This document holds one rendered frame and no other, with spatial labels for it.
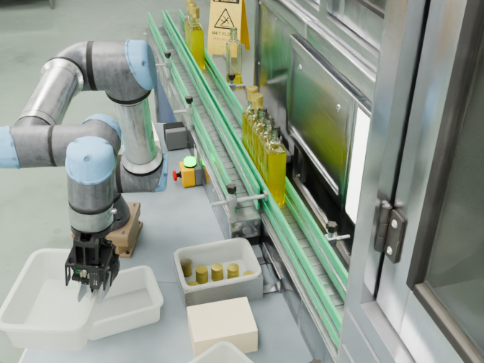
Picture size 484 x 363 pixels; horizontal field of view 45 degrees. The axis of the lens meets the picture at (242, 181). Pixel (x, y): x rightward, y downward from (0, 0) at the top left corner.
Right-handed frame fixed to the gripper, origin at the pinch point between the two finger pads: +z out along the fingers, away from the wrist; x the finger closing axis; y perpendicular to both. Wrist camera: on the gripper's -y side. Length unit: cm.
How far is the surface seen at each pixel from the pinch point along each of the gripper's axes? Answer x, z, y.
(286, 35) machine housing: 37, -20, -106
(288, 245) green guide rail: 42, 15, -41
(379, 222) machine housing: 39, -49, 32
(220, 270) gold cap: 25, 27, -40
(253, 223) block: 33, 20, -55
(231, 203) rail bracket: 25, 12, -53
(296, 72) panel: 40, -16, -86
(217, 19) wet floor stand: 0, 78, -403
